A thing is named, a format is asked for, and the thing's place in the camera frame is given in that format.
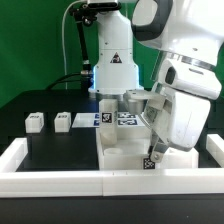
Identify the white cable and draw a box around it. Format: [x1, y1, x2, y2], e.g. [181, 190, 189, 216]
[61, 0, 88, 90]

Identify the white U-shaped obstacle fence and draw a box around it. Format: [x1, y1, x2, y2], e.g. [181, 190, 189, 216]
[0, 138, 224, 198]

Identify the white fiducial marker sheet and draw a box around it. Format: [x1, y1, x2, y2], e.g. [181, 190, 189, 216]
[72, 112, 143, 128]

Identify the white square table top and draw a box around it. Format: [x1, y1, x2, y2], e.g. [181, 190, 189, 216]
[96, 119, 199, 170]

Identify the black cable bundle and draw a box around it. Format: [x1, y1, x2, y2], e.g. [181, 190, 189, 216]
[45, 73, 91, 91]

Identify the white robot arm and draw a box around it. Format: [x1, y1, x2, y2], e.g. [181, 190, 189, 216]
[87, 0, 224, 163]

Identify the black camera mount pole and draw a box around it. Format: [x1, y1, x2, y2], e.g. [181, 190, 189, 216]
[69, 3, 97, 92]

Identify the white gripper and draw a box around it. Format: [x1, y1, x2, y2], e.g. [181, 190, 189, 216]
[144, 59, 221, 163]

